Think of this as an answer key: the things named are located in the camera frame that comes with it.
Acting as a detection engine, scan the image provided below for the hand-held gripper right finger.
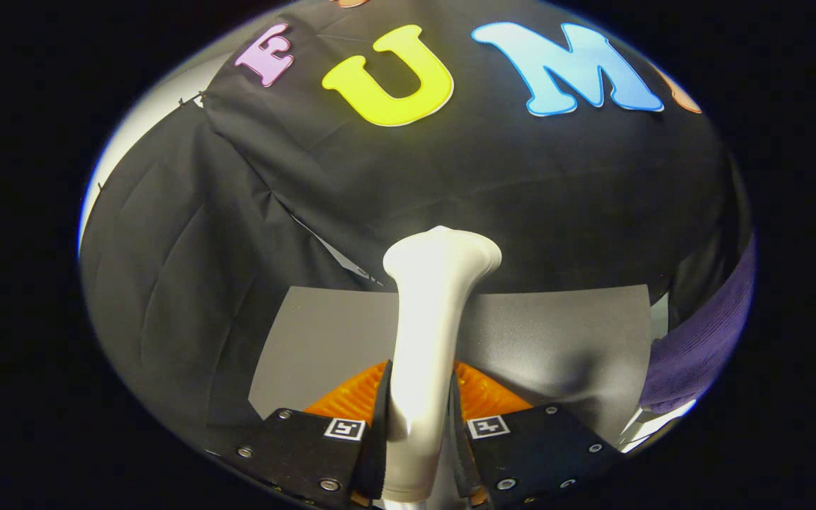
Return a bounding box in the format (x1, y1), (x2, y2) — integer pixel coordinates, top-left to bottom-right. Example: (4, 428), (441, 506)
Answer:
(448, 361), (625, 508)

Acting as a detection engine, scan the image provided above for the purple corduroy jacket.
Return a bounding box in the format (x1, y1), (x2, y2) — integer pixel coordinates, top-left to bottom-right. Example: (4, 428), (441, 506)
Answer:
(638, 234), (757, 415)

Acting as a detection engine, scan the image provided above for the black backdrop cloth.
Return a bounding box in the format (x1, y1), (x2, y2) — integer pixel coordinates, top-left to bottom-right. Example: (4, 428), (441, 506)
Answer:
(79, 0), (752, 454)

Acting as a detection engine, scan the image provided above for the white garment steamer head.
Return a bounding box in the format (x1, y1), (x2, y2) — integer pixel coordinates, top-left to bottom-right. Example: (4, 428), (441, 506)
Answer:
(382, 226), (503, 505)

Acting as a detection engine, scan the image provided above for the grey cabinet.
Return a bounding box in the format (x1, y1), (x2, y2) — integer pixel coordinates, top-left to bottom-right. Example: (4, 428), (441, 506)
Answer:
(249, 285), (653, 443)

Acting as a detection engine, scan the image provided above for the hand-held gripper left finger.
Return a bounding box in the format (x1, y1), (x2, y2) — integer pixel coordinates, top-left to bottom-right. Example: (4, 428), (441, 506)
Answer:
(203, 360), (391, 509)

